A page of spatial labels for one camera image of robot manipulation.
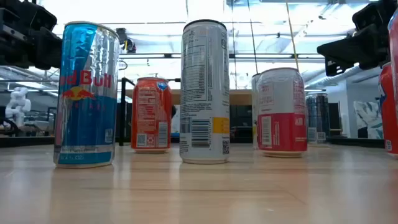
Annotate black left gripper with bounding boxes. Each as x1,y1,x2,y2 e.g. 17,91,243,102
0,21,63,71

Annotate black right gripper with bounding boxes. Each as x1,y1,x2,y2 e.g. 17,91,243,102
317,21,391,77

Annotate white Celsius can black lid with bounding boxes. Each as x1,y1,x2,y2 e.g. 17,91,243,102
251,73,262,150
179,19,231,165

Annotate orange red soda can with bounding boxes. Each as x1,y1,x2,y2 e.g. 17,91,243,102
131,77,173,154

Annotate white teal patterned panel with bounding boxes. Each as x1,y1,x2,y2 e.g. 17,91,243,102
353,100,384,139

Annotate black hanging ceiling device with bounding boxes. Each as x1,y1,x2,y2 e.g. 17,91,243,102
115,27,137,54

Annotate blue silver Red Bull can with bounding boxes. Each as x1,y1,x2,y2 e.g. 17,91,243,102
53,21,121,169

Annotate white red Spindrift can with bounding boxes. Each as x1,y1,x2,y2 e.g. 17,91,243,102
256,67,308,158

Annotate black horizontal overhead beam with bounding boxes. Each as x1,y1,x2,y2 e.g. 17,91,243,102
119,53,326,60

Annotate black cabinet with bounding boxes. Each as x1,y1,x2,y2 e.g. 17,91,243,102
229,105,253,139

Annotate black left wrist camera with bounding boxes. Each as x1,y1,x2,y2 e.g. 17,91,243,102
18,4,58,32

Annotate yellow cable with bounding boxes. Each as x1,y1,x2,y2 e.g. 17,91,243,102
285,0,300,72

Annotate thin black cable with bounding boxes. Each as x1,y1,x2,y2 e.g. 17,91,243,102
247,0,259,75

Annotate wooden shelf black metal frame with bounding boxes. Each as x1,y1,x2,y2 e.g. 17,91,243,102
119,77,259,146

